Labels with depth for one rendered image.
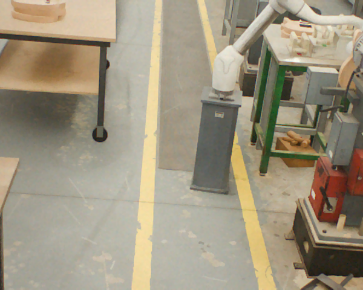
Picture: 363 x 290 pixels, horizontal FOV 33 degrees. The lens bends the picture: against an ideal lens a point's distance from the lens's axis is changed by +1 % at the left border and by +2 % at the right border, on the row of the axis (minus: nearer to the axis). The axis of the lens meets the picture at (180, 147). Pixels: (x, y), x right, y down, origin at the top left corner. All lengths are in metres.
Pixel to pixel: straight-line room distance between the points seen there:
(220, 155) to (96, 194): 0.90
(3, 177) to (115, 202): 1.67
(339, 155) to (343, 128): 0.16
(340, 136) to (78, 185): 1.86
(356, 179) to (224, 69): 1.19
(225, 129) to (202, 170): 0.36
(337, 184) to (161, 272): 1.11
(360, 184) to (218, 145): 1.15
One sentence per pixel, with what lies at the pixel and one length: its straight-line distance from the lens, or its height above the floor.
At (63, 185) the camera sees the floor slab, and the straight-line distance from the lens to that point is 4.30.
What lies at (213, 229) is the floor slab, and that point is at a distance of 3.94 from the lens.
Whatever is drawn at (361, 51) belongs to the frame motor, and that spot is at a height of 1.28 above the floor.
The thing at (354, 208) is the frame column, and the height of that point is 0.41.
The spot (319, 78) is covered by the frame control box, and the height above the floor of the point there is 1.08.
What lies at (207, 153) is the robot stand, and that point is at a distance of 4.21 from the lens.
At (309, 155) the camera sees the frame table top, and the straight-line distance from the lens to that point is 4.66.
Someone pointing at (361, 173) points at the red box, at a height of 0.70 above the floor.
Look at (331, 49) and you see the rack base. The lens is 4.50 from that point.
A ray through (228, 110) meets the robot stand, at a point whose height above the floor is 0.64.
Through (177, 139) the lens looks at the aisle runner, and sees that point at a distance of 5.07.
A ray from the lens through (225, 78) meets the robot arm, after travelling 4.05.
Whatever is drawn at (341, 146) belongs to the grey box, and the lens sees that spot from 3.48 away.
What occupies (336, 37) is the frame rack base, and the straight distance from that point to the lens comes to 4.54.
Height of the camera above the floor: 2.14
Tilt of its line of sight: 26 degrees down
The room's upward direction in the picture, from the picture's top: 6 degrees clockwise
